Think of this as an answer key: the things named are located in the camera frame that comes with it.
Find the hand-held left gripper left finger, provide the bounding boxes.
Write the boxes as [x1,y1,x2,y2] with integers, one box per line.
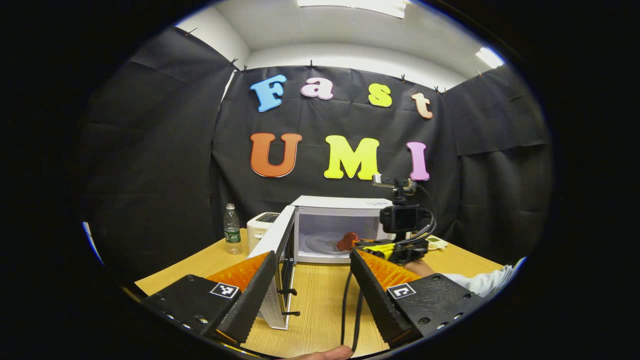
[141,251,277,346]

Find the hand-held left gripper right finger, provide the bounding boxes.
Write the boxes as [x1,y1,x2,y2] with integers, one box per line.
[349,248,485,348]

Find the brown meat piece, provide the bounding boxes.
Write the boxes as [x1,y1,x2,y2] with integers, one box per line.
[336,231,360,252]

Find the white microwave oven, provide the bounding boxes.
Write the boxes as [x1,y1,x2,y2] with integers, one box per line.
[248,195,396,331]

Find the glass turntable plate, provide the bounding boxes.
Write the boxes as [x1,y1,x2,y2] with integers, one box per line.
[305,232,351,257]

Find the clear plastic water bottle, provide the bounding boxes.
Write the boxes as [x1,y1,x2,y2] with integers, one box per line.
[223,203,243,256]

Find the white toaster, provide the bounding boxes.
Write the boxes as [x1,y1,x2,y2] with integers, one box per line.
[246,212,281,253]

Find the black backdrop cloth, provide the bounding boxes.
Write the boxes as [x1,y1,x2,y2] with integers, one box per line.
[80,26,553,281]

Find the small ceiling light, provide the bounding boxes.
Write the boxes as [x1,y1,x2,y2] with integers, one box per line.
[475,47,505,69]

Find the long ceiling light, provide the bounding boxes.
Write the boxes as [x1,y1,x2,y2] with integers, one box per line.
[297,0,411,19]

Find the black cable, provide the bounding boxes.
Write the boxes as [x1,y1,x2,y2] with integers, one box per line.
[351,289,364,353]
[341,269,353,347]

